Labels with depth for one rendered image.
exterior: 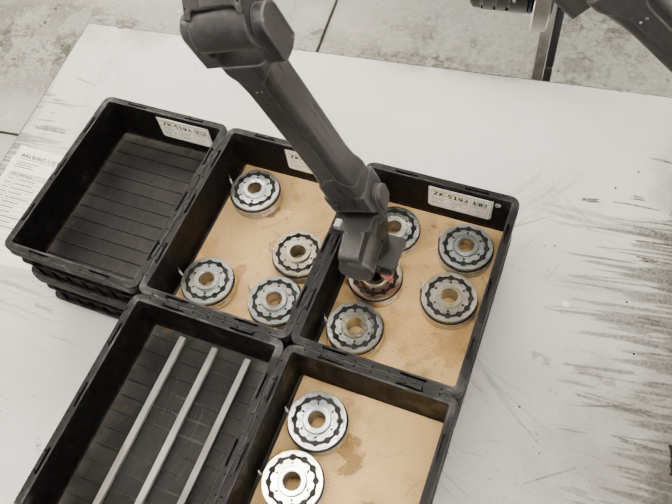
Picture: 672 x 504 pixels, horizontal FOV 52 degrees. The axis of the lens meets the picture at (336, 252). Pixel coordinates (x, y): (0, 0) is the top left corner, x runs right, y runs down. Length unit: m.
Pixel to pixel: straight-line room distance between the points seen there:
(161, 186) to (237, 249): 0.24
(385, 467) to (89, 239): 0.76
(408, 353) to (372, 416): 0.13
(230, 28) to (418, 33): 2.22
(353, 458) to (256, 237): 0.48
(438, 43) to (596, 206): 1.47
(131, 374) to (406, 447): 0.52
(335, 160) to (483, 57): 1.95
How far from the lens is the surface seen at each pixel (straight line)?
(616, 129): 1.75
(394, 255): 1.19
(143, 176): 1.56
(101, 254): 1.48
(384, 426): 1.21
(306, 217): 1.40
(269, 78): 0.82
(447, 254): 1.31
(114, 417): 1.32
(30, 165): 1.88
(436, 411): 1.17
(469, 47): 2.90
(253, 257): 1.37
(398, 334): 1.27
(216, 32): 0.78
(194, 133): 1.51
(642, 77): 2.90
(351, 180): 1.00
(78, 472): 1.31
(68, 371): 1.54
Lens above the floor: 1.99
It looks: 59 degrees down
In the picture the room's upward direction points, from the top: 10 degrees counter-clockwise
